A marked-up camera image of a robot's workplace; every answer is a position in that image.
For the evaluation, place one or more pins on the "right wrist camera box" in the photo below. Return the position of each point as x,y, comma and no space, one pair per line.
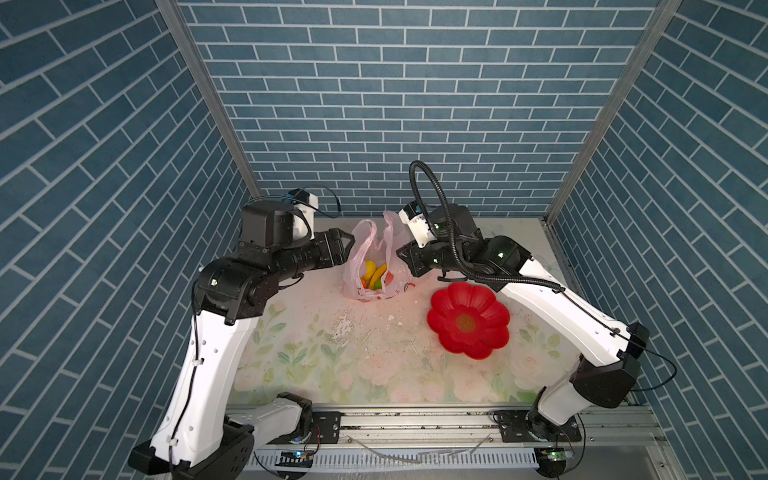
412,216

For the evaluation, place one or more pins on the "red flower-shaped plate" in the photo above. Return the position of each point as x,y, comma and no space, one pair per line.
469,320

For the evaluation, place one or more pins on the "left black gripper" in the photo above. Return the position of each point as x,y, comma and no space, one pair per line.
330,251

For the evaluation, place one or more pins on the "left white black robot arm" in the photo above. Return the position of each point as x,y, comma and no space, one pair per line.
196,439

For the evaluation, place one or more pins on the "pink plastic bag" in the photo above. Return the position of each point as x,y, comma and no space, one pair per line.
379,245

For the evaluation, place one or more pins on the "yellow fake banana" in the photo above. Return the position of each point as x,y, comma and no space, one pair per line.
373,278

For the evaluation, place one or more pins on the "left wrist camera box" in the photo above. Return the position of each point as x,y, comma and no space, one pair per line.
279,221

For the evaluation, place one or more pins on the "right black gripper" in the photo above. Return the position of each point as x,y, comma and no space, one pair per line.
414,261

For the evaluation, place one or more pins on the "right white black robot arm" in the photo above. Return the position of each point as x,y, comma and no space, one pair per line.
609,350

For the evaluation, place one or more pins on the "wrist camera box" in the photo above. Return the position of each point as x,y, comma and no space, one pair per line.
279,221
412,216

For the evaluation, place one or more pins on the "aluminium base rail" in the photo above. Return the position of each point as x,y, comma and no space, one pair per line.
286,441

